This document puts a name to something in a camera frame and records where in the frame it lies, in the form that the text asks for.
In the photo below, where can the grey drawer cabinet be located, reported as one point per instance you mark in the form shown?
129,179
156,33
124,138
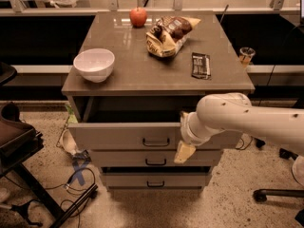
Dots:
137,73

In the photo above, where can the white bowl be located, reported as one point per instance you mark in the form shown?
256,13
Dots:
95,65

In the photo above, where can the white cup on floor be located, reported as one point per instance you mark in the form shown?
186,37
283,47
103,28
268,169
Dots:
68,143

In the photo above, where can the dark chair at left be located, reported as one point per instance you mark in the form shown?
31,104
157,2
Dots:
18,142

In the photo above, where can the grey bottom drawer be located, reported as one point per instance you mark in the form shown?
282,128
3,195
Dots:
197,180

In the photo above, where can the grey drawer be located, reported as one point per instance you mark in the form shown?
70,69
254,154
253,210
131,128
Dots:
152,158
197,180
132,123

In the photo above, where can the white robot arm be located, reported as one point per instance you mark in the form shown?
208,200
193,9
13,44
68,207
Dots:
217,113

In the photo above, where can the black snack bar wrapper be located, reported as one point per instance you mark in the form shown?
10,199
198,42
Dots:
201,66

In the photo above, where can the grey top drawer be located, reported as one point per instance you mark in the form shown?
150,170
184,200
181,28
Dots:
132,123

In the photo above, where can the grey middle drawer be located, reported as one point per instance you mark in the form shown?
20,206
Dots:
152,158

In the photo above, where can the brown yellow chip bag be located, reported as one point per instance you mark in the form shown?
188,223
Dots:
168,35

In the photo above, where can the red apple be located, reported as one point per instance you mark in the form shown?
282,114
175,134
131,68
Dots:
138,17

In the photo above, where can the plastic cup with drink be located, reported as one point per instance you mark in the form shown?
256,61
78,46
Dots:
246,54

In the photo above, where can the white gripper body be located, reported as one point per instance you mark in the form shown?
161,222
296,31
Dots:
186,129

